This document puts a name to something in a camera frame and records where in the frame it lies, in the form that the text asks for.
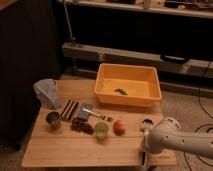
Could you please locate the wooden folding table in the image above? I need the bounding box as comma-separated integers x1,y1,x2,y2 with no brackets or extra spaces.
21,78,178,168

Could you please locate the orange fruit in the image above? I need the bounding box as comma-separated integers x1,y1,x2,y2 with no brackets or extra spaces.
113,120,125,135

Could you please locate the small metal cup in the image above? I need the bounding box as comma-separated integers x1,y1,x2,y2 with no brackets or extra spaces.
46,111,61,129

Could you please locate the small wooden handled brush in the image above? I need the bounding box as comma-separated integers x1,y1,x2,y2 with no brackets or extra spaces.
83,108,113,122

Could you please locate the dark debris in tray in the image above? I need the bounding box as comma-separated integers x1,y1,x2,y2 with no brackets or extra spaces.
114,88,128,95

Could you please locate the striped brown block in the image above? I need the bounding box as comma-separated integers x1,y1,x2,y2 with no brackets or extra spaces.
60,100,79,121

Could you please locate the orange plastic tray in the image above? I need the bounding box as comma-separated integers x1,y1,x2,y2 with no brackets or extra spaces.
94,63,162,107

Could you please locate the metal shelf rack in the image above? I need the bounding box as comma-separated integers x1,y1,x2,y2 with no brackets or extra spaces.
56,0,213,77

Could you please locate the grey blue sponge block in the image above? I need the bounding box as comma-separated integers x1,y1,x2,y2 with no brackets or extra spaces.
77,103,92,121

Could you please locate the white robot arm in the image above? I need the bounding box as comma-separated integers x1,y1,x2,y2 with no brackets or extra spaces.
144,117,213,159

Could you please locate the black floor cable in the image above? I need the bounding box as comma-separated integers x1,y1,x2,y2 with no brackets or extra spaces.
182,96,213,171

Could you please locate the green plastic cup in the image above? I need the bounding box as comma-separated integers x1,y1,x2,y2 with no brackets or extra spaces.
95,122,109,140

